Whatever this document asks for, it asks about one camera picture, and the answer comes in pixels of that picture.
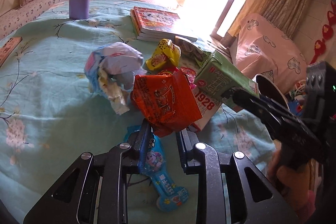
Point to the green milk carton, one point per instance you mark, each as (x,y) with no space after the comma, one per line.
(223,74)

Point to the colourful toy pile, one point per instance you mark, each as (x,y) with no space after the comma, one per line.
(298,98)

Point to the blue cartoon snack packet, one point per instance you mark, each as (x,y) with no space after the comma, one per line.
(162,182)

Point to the green yellow snack packet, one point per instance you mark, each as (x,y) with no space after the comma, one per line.
(191,52)

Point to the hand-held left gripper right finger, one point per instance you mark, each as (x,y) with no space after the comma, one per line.
(183,151)

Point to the pink candy wrapper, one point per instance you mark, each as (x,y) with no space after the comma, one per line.
(189,74)

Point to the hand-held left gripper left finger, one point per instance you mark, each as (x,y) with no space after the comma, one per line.
(145,146)

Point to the red heart wall hanging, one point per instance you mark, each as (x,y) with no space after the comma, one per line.
(325,29)

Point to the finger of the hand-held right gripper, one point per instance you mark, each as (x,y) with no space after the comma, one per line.
(283,108)
(265,116)

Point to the crumpled white blue wrapper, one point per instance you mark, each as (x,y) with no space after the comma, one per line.
(115,61)

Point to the book under red book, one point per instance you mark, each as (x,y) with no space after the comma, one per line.
(157,36)

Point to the orange snack packet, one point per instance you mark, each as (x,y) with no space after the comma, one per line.
(162,98)

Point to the pink heart-print covered armchair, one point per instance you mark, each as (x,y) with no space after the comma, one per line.
(262,40)

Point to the black white trash bin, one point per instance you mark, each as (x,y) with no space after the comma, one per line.
(270,87)

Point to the white red carton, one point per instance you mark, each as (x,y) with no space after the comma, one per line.
(207,109)

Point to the person's right hand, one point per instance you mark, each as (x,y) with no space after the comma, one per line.
(291,182)

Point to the wooden remote box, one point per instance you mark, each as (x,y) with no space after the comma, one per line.
(8,49)

